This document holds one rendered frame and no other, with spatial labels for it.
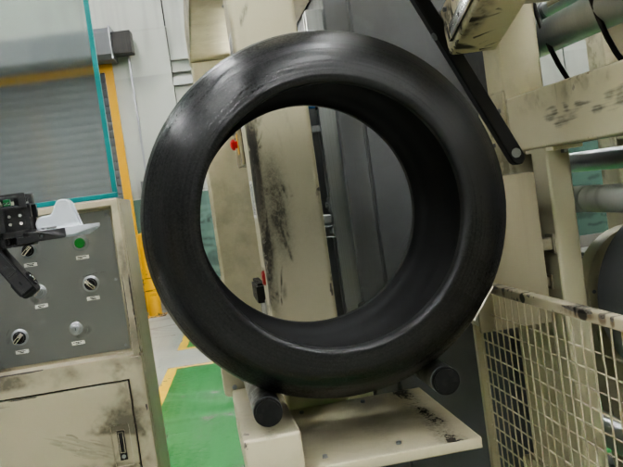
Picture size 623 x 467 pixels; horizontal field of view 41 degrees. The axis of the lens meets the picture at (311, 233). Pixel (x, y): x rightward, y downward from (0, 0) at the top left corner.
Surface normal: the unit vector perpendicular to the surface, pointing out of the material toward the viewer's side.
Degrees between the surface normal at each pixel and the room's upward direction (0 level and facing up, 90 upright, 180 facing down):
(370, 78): 80
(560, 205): 90
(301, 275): 90
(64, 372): 90
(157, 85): 90
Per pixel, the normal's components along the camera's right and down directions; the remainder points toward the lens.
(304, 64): 0.11, -0.15
